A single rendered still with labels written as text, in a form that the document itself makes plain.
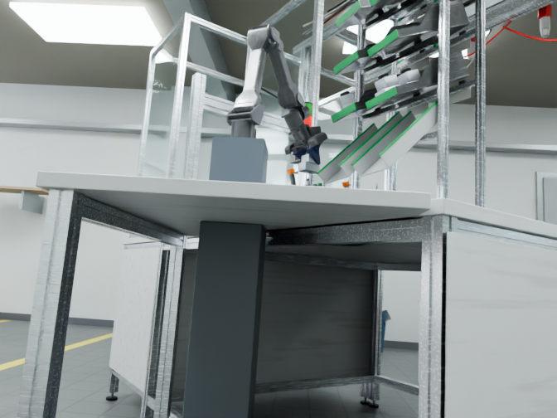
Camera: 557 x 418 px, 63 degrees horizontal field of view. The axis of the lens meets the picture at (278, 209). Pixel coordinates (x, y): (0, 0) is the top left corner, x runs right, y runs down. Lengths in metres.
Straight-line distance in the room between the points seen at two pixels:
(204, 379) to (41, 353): 0.43
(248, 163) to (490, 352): 0.70
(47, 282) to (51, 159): 5.62
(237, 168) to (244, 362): 0.49
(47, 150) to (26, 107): 0.66
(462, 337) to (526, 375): 0.23
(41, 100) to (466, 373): 6.38
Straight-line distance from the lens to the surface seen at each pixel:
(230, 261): 1.17
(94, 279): 6.04
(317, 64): 2.02
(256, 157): 1.21
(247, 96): 1.35
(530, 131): 6.46
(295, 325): 2.51
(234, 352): 1.18
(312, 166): 1.61
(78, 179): 0.89
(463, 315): 0.92
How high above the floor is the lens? 0.69
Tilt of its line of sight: 9 degrees up
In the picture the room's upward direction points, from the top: 4 degrees clockwise
